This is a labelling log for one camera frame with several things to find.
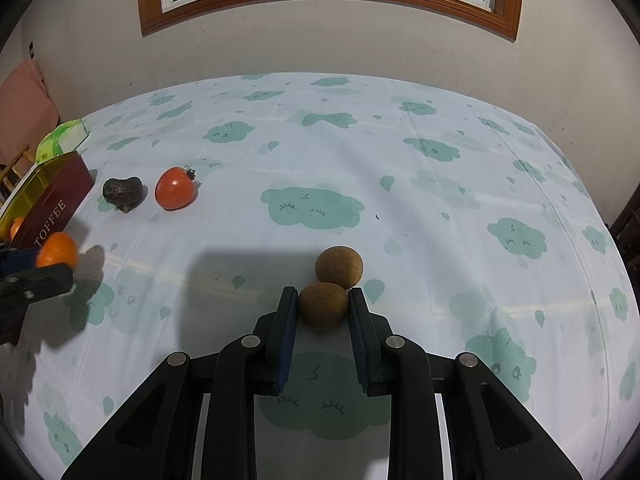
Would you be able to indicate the dark wrinkled fruit far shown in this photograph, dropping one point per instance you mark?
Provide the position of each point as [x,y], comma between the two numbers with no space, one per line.
[124,194]

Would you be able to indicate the green tissue pack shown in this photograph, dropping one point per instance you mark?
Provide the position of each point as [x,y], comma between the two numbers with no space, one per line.
[64,139]

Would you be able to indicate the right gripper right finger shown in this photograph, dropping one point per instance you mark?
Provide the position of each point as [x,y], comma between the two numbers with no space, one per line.
[366,333]

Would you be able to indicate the wooden chair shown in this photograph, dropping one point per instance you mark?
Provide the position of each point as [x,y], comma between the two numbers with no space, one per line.
[12,173]

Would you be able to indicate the red toffee tin box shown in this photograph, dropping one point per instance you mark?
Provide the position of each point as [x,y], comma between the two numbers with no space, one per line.
[47,198]

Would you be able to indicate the orange mandarin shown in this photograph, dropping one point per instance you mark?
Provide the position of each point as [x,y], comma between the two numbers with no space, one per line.
[58,248]
[16,224]

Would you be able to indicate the cloud pattern tablecloth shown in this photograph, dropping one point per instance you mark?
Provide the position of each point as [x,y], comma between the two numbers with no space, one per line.
[474,231]

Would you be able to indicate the brown longan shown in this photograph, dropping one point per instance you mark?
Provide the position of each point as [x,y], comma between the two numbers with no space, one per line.
[323,305]
[339,265]

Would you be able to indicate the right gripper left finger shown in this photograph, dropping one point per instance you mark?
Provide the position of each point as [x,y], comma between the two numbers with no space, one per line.
[284,331]

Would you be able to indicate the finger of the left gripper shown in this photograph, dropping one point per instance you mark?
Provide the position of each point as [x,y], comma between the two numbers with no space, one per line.
[36,284]
[13,261]

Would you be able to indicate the red tomato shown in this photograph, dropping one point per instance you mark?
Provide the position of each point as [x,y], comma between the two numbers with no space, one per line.
[176,188]

